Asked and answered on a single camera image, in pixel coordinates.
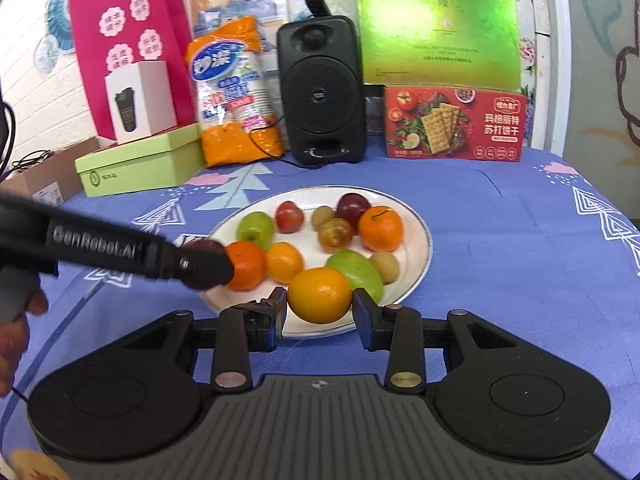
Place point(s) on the red cracker box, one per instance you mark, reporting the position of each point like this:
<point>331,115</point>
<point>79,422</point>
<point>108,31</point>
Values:
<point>454,123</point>

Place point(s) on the white round plate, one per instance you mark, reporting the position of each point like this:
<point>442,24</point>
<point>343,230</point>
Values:
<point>415,253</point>

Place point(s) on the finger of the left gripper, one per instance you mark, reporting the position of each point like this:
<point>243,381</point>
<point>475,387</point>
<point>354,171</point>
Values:
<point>198,272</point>

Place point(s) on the dark purple plum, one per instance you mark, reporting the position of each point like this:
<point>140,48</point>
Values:
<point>204,246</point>

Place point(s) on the black speaker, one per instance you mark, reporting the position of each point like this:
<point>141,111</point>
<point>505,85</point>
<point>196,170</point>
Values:
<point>321,88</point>

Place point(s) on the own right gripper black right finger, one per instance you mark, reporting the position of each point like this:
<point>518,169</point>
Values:
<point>405,335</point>

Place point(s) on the tan longan fruit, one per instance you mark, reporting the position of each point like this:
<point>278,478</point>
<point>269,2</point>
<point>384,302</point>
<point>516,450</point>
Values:
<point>320,216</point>

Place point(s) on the person's left hand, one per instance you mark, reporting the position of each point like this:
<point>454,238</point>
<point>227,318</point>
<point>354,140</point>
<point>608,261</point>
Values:
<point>14,340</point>

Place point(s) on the pink tote bag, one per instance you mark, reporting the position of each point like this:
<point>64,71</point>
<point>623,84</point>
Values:
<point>112,34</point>

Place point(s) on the red yellow plum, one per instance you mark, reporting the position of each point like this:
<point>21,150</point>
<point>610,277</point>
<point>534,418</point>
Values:
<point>335,235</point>

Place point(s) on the orange mandarin with stem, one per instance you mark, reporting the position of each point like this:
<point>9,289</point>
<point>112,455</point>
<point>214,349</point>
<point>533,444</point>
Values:
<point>380,229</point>

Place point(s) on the red tomato fruit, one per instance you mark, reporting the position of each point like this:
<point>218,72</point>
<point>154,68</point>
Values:
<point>289,217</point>

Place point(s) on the green pear-shaped fruit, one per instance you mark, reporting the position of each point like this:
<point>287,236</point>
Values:
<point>359,271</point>

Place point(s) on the small orange citrus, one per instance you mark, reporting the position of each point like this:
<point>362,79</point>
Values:
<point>283,262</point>

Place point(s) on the brown cardboard box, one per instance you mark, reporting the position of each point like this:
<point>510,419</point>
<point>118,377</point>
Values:
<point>55,179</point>

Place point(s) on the yellow orange citrus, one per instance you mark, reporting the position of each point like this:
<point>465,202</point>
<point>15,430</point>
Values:
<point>320,295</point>

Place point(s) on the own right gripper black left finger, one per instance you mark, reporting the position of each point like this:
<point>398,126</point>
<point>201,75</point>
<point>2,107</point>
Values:
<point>253,327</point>

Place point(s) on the green gift box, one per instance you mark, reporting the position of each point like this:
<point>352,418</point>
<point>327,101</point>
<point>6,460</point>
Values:
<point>464,43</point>

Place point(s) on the dark red plum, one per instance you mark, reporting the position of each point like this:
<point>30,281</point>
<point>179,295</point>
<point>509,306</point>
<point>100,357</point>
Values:
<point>351,207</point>

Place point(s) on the white coffee cup box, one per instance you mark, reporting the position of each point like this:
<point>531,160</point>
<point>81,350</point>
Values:
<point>139,96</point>

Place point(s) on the orange paper cup package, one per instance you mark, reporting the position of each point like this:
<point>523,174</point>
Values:
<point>237,120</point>

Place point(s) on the small green apple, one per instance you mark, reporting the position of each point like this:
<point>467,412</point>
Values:
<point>258,228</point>

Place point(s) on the large orange tangerine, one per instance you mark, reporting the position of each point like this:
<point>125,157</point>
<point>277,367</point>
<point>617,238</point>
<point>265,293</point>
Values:
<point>249,265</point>

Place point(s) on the tan round fruit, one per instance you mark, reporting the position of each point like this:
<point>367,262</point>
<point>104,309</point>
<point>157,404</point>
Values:
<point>387,266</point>

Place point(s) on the light green shoe box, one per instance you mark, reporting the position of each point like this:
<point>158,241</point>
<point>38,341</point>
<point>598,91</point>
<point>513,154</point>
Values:
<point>165,160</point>

